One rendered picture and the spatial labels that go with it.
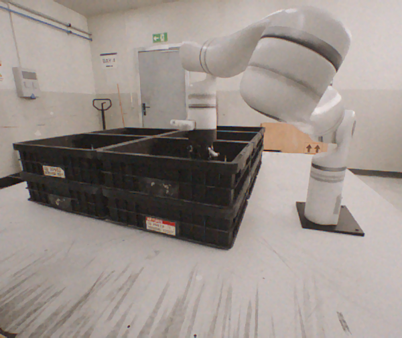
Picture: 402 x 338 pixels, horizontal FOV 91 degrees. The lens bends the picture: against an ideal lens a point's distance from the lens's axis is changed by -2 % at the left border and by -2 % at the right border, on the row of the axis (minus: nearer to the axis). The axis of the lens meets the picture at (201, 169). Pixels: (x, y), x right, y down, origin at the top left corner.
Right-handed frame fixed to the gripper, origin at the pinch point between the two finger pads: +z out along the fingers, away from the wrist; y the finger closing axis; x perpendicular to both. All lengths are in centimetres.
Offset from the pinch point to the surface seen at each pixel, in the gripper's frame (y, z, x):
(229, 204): -12.7, 2.4, 0.2
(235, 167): -13.8, -6.8, -0.1
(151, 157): 1.7, -7.5, 13.5
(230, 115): 252, -5, -209
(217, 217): -11.6, 5.5, 2.8
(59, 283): -3.6, 15.0, 36.6
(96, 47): 454, -135, -25
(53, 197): 35, 10, 39
